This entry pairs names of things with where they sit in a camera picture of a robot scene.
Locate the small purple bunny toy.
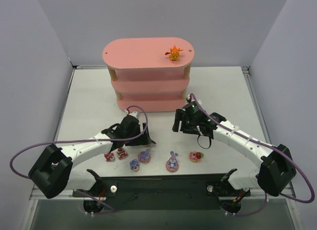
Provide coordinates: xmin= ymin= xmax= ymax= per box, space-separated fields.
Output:
xmin=129 ymin=159 xmax=140 ymax=172

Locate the orange spiky creature toy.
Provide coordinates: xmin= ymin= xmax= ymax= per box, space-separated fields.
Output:
xmin=165 ymin=45 xmax=183 ymax=61

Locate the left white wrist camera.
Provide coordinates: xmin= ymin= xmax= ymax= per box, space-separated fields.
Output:
xmin=125 ymin=110 xmax=140 ymax=119

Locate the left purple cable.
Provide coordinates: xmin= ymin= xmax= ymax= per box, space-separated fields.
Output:
xmin=9 ymin=105 xmax=149 ymax=179

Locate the pink three-tier shelf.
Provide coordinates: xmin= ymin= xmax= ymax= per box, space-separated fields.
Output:
xmin=103 ymin=37 xmax=195 ymax=112

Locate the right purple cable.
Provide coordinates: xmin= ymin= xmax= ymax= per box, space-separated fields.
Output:
xmin=188 ymin=92 xmax=315 ymax=204

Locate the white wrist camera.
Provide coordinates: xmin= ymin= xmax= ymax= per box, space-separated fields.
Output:
xmin=125 ymin=110 xmax=140 ymax=119
xmin=186 ymin=94 xmax=202 ymax=105

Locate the strawberry cake bear toy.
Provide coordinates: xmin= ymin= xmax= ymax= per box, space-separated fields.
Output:
xmin=116 ymin=148 xmax=128 ymax=160

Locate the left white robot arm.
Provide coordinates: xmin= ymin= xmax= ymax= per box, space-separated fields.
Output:
xmin=28 ymin=115 xmax=154 ymax=199

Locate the blue bunny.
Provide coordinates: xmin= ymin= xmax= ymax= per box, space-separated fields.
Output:
xmin=165 ymin=151 xmax=179 ymax=173

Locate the purple bunny donut toy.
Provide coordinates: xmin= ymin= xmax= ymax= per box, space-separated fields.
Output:
xmin=138 ymin=149 xmax=151 ymax=164

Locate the pink bear strawberry donut toy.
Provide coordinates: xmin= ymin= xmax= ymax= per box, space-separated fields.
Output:
xmin=189 ymin=151 xmax=204 ymax=163

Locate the red white cake toy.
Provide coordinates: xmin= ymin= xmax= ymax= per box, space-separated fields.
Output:
xmin=104 ymin=152 xmax=115 ymax=162

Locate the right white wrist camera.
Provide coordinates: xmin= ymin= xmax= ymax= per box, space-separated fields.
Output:
xmin=186 ymin=94 xmax=202 ymax=105

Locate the purple cable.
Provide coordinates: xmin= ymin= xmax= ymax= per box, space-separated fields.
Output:
xmin=188 ymin=92 xmax=315 ymax=204
xmin=9 ymin=105 xmax=149 ymax=179

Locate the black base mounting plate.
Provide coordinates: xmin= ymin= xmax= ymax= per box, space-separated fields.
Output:
xmin=86 ymin=174 xmax=251 ymax=211

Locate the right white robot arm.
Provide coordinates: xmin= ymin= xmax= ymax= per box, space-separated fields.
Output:
xmin=172 ymin=102 xmax=296 ymax=196

